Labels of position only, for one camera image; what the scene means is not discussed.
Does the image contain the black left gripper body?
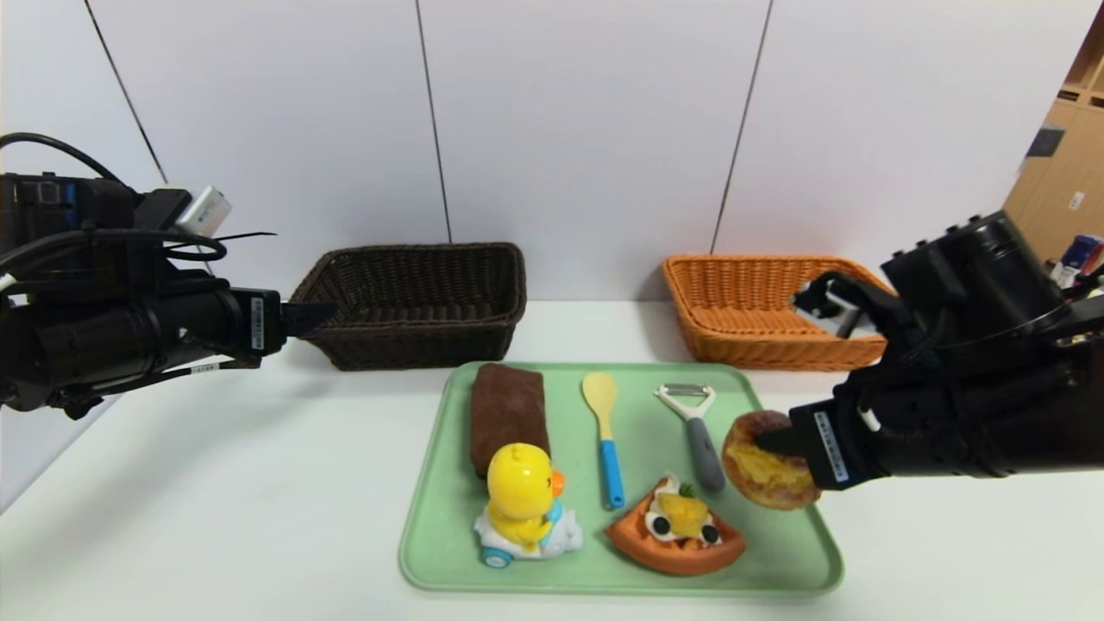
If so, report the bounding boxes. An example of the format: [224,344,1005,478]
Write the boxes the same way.
[158,287,287,357]

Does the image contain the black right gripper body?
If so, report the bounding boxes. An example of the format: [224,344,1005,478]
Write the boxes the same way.
[788,392,919,491]

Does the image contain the toy cream puff bun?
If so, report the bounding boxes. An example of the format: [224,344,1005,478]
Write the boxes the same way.
[721,411,823,511]

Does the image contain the white peeler with grey handle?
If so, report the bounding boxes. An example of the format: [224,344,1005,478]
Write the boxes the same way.
[653,384,725,494]

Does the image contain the toy waffle slice with cream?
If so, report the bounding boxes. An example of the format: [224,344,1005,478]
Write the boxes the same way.
[603,474,747,577]

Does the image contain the brown towel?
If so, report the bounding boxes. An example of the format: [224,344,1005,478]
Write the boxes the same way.
[470,363,550,480]

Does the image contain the yellow duck toy car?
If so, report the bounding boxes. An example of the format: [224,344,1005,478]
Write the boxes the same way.
[474,442,584,568]

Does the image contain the orange wicker basket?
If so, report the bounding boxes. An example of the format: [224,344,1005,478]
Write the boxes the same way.
[661,254,898,373]

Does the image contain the dark brown wicker basket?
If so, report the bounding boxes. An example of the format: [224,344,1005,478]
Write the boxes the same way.
[289,242,528,373]

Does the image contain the light green plastic tray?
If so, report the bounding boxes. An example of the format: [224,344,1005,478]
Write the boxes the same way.
[398,361,845,597]

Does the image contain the light wooden cabinet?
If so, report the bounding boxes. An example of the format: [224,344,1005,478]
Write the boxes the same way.
[1000,9,1104,264]

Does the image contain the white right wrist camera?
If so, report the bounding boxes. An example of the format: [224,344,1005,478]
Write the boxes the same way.
[792,273,874,339]

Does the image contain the yellow spoon with blue handle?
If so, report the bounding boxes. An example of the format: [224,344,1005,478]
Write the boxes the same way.
[580,372,624,508]

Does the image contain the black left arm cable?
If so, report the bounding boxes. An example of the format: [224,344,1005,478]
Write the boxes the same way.
[0,132,130,186]

